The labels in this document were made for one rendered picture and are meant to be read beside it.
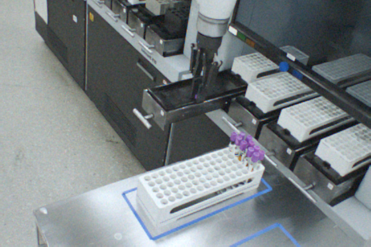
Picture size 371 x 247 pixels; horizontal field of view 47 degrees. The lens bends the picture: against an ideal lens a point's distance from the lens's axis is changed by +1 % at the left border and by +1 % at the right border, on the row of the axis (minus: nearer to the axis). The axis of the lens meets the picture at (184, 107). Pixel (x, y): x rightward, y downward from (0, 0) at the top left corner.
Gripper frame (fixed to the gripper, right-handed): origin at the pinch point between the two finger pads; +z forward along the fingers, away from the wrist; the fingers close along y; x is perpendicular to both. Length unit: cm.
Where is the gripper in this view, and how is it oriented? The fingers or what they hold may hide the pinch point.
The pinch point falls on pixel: (199, 90)
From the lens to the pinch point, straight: 133.7
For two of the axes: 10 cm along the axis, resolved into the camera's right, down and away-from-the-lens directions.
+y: -5.6, -5.4, 6.2
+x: -8.1, 2.3, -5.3
